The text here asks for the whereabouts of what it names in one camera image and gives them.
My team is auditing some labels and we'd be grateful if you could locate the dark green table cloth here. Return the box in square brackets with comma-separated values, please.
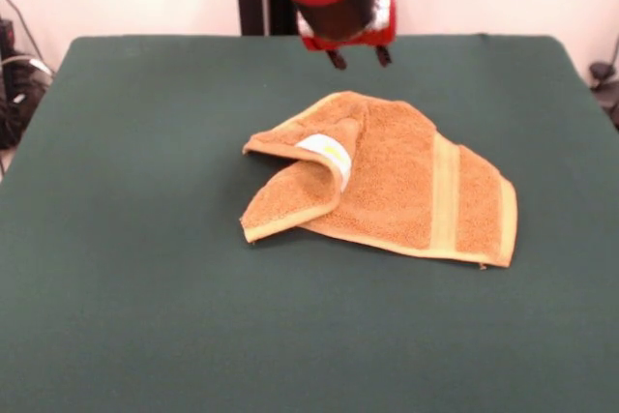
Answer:
[0, 34, 619, 413]

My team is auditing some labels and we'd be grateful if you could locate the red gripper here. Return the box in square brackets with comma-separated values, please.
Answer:
[299, 0, 398, 71]

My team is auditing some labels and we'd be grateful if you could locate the tan terry towel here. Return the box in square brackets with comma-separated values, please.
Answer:
[239, 90, 518, 270]

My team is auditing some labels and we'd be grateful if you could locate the thin black cable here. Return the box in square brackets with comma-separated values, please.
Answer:
[0, 0, 43, 60]

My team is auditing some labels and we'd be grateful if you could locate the grey cable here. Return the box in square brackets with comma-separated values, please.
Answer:
[0, 54, 55, 79]

